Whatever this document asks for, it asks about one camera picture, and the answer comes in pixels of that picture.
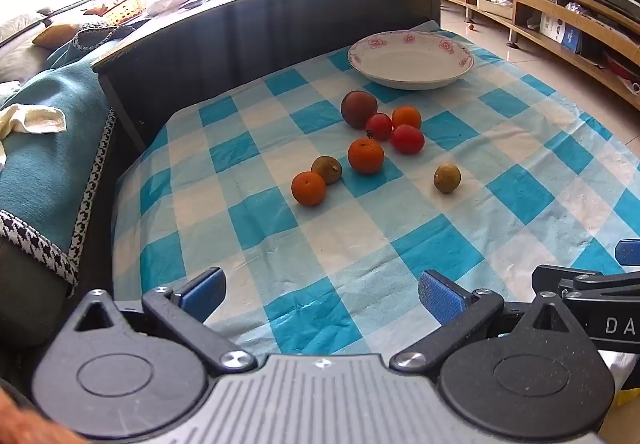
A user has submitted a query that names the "black white patterned cloth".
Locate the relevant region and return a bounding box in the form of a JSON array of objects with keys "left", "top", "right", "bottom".
[{"left": 72, "top": 20, "right": 137, "bottom": 51}]

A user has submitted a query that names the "cream cloth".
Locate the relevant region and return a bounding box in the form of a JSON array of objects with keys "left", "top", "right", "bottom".
[{"left": 0, "top": 103, "right": 67, "bottom": 167}]

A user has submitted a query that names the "wooden tv cabinet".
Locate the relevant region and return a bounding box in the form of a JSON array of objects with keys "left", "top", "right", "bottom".
[{"left": 422, "top": 0, "right": 640, "bottom": 111}]

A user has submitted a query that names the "black coffee table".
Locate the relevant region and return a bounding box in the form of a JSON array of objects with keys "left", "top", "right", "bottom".
[{"left": 90, "top": 0, "right": 443, "bottom": 155}]

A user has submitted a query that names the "large red tomato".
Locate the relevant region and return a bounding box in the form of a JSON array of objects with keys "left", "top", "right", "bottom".
[{"left": 390, "top": 124, "right": 426, "bottom": 155}]

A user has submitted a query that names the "grey sofa cushion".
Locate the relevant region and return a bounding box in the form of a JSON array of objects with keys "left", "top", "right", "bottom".
[{"left": 0, "top": 13, "right": 53, "bottom": 86}]

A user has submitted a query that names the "white floral bowl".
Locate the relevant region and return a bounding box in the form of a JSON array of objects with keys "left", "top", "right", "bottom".
[{"left": 347, "top": 30, "right": 475, "bottom": 91}]

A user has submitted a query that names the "brown-green round fruit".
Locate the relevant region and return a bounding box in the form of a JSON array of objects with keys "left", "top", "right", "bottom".
[
  {"left": 311, "top": 155, "right": 343, "bottom": 185},
  {"left": 433, "top": 163, "right": 462, "bottom": 194}
]

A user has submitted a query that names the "small red cherry tomato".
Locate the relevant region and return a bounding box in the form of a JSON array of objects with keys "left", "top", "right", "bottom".
[{"left": 365, "top": 113, "right": 394, "bottom": 142}]

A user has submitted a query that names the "yellow-brown pillow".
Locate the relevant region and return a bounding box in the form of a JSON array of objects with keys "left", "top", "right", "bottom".
[{"left": 32, "top": 23, "right": 82, "bottom": 50}]

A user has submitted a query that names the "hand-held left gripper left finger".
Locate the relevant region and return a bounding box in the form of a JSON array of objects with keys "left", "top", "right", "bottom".
[{"left": 69, "top": 267, "right": 257, "bottom": 375}]

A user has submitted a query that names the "teal sofa blanket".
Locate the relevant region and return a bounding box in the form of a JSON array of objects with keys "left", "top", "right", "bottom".
[{"left": 0, "top": 36, "right": 117, "bottom": 286}]

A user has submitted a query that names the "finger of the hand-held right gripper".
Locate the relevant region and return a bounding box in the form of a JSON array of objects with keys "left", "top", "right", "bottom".
[
  {"left": 616, "top": 239, "right": 640, "bottom": 270},
  {"left": 531, "top": 265, "right": 640, "bottom": 307}
]

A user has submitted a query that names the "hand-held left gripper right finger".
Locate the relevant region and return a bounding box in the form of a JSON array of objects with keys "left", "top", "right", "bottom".
[{"left": 390, "top": 269, "right": 593, "bottom": 375}]

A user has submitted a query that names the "white storage bin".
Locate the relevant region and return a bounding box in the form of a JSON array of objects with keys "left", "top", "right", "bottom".
[{"left": 476, "top": 0, "right": 514, "bottom": 21}]

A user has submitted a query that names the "yellow plastic basket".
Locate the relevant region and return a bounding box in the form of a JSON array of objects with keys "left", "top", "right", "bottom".
[{"left": 104, "top": 0, "right": 151, "bottom": 26}]

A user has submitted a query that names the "white blue box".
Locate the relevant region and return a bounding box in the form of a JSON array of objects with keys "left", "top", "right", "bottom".
[{"left": 539, "top": 13, "right": 584, "bottom": 54}]

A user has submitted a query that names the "person's left forearm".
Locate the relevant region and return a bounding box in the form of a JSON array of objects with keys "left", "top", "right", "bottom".
[{"left": 0, "top": 381, "right": 83, "bottom": 444}]

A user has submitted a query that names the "blue white checkered tablecloth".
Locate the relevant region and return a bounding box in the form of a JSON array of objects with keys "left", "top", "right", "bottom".
[{"left": 111, "top": 19, "right": 640, "bottom": 360}]

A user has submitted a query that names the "dark purple round fruit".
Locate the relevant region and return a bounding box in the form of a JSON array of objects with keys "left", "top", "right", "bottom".
[{"left": 341, "top": 90, "right": 379, "bottom": 130}]

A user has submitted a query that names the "small orange mandarin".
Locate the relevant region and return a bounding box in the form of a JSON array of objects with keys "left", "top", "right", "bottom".
[
  {"left": 391, "top": 106, "right": 422, "bottom": 131},
  {"left": 347, "top": 137, "right": 385, "bottom": 175},
  {"left": 291, "top": 171, "right": 327, "bottom": 207}
]

